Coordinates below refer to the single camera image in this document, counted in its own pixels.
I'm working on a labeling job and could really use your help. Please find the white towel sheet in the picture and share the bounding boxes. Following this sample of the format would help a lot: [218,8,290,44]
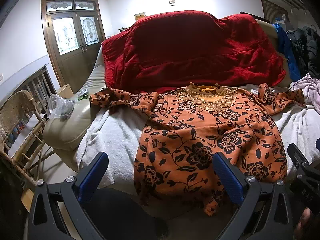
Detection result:
[75,83,320,188]

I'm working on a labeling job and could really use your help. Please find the orange black floral blouse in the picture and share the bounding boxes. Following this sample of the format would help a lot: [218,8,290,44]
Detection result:
[89,83,305,215]

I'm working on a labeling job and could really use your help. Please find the red velvet blanket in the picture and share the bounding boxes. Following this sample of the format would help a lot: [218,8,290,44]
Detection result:
[101,11,286,93]

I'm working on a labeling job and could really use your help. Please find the beige leather sofa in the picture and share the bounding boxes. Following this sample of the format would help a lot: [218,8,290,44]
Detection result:
[42,18,293,173]

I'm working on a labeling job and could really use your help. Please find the small green packet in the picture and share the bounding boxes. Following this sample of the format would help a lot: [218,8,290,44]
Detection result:
[78,89,89,101]

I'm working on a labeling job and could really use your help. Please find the brown wooden double door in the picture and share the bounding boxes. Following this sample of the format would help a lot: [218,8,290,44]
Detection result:
[41,0,105,92]

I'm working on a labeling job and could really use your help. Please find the dark wooden slatted cabinet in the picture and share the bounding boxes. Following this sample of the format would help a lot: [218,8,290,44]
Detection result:
[4,64,57,140]

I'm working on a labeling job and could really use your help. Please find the dark hanging jackets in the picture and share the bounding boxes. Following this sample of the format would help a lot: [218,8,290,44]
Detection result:
[287,26,319,79]

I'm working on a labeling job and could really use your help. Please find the yellow framed wall picture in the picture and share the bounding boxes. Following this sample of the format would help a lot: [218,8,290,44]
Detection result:
[135,12,146,21]

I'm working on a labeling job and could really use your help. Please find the pale pink fleece garment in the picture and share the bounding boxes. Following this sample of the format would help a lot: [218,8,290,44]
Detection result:
[290,73,320,114]

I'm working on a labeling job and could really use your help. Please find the clear plastic bag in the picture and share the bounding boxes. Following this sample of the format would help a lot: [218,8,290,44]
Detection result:
[47,94,75,120]

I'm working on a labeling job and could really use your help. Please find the cardboard box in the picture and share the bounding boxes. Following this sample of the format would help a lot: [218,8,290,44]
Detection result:
[57,84,74,99]

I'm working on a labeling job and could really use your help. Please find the wicker wooden chair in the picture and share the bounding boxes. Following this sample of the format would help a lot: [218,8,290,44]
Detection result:
[1,90,55,186]

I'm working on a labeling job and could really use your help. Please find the blue cloth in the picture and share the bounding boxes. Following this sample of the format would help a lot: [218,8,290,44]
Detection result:
[273,23,301,81]

